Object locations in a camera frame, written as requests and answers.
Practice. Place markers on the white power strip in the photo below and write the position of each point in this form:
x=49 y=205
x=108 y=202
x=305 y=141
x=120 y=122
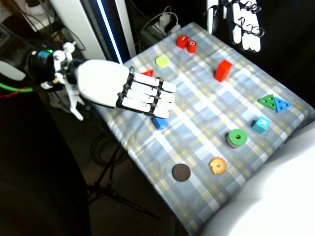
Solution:
x=167 y=24

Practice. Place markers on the black tripod stand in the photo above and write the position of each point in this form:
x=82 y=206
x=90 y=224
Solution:
x=98 y=183

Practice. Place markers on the red triangle with holes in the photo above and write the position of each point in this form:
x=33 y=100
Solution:
x=148 y=73

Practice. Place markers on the teal cube with letter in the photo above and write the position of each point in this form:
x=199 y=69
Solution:
x=258 y=127

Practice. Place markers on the green sandwich cookie toy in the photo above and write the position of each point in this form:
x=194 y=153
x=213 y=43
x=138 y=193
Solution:
x=162 y=61

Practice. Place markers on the blue plaid cloth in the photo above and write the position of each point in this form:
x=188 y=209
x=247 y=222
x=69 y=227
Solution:
x=197 y=110

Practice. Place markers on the white column with blue strip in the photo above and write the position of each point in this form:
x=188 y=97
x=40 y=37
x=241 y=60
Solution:
x=73 y=24

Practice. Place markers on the red cylinder with letter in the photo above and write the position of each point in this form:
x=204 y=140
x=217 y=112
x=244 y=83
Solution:
x=192 y=46

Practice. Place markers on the tall red block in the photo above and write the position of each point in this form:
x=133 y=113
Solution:
x=222 y=71

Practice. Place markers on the red cube with number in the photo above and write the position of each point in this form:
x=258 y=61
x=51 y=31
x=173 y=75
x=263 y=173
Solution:
x=182 y=41

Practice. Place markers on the large white panel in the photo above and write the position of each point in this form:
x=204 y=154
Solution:
x=270 y=196

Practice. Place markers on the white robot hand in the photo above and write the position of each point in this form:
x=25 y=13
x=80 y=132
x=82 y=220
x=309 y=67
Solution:
x=238 y=22
x=103 y=81

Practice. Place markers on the blue wooden cube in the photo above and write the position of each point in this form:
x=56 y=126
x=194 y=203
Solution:
x=160 y=123

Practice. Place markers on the green triangle with holes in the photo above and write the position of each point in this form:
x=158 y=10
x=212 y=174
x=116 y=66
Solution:
x=269 y=102

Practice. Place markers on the blue triangle with holes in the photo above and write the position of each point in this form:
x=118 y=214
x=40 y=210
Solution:
x=282 y=104

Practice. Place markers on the grey box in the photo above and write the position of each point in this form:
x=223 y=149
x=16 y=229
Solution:
x=147 y=37

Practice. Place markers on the tan flower cookie toy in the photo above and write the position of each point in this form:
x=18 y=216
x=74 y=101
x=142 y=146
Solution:
x=217 y=166

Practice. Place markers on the dark brown cookie toy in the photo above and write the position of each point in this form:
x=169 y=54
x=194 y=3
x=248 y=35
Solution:
x=181 y=172

